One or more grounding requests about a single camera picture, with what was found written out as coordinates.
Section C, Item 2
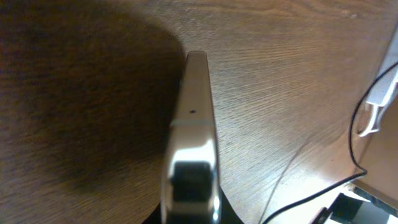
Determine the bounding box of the thin black charging cable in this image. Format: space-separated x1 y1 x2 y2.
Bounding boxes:
257 60 398 224

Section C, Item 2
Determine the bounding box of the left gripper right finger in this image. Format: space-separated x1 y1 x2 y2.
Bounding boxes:
219 187 243 224

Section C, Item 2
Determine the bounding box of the black Galaxy smartphone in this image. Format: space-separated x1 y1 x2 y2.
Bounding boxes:
160 51 221 223

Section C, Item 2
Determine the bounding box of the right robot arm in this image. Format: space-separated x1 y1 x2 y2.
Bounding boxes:
322 28 397 193

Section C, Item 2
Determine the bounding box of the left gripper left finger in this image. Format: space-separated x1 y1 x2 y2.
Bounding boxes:
142 203 162 224

